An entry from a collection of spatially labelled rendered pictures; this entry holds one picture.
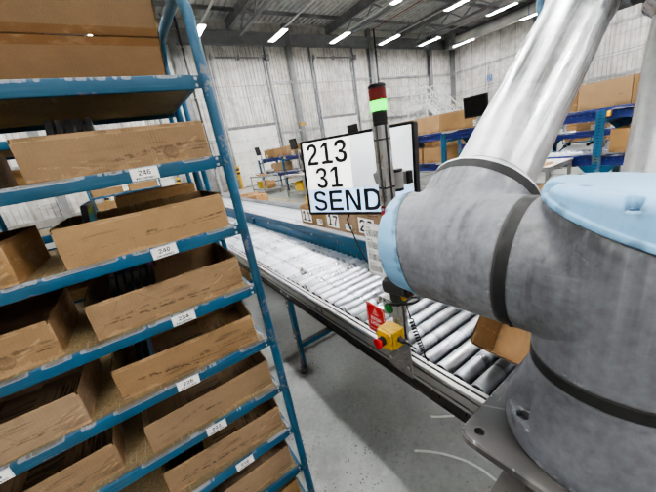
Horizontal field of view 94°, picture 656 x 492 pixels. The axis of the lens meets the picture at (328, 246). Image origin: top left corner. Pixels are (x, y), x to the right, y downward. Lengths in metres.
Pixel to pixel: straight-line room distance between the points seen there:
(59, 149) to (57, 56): 0.25
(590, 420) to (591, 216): 0.18
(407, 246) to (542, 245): 0.14
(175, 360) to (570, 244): 0.99
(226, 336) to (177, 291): 0.22
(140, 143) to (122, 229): 0.22
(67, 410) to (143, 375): 0.17
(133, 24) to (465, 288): 0.98
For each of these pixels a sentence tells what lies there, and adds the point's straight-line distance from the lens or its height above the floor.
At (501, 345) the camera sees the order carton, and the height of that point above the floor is 0.78.
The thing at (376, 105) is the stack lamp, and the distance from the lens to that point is 0.97.
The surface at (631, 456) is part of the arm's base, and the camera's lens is 0.39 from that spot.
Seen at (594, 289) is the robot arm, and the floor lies 1.38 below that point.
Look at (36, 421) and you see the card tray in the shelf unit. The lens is 1.11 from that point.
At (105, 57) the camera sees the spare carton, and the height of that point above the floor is 1.82.
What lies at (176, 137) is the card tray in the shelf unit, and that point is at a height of 1.60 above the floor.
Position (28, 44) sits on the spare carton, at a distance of 1.07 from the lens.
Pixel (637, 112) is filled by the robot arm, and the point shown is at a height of 1.49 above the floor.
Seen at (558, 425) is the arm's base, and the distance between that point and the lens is 0.40.
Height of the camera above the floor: 1.52
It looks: 18 degrees down
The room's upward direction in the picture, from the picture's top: 10 degrees counter-clockwise
